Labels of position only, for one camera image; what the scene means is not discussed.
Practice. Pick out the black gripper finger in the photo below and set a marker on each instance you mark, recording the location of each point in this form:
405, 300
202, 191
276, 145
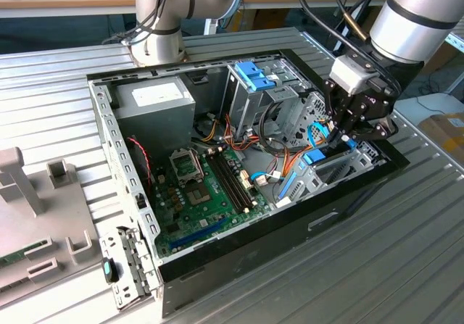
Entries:
377, 132
336, 139

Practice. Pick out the aluminium frame shelf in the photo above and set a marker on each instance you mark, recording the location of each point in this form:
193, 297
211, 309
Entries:
457, 45

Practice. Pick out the black open PC case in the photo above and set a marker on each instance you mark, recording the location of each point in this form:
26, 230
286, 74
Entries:
290, 237

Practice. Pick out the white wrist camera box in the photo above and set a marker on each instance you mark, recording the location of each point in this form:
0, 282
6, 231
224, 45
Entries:
349, 74

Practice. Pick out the square motherboard chipset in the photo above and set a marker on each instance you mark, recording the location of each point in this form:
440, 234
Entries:
198, 197

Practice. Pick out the green motherboard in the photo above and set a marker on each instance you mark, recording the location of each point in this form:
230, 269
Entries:
203, 211

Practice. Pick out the silver disk bay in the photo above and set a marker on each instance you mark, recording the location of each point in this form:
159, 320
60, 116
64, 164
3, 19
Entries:
304, 180

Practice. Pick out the CPU socket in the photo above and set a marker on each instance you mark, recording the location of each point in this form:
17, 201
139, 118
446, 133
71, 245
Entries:
185, 166

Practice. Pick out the blue expansion slot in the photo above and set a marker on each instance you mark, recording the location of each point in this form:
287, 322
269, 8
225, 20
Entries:
199, 234

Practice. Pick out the small cardboard box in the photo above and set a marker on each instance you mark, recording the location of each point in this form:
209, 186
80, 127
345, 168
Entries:
446, 135

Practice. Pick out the large cardboard box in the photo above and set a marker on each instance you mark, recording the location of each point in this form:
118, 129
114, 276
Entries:
440, 57

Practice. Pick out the black latch teal tab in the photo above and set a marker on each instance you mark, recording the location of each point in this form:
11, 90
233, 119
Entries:
108, 270

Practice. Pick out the grey power supply unit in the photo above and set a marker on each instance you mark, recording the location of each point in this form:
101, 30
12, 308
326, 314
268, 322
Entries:
156, 121

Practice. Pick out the black case fan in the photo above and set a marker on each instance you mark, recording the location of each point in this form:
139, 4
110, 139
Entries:
139, 172

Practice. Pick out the silver expansion slot bracket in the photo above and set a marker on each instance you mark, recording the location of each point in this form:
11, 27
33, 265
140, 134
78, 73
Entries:
110, 251

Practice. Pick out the grey parts rack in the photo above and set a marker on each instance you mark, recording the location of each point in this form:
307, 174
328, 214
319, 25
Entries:
54, 222

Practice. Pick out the black RAM slot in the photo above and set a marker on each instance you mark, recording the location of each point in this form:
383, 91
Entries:
231, 180
240, 178
235, 179
227, 181

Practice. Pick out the green RAM stick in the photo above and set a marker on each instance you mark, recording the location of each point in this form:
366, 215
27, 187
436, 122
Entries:
11, 259

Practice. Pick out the silver drive cage blue latches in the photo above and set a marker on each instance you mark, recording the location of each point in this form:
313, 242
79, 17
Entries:
246, 106

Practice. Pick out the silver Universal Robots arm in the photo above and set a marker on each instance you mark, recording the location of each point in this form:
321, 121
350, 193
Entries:
409, 19

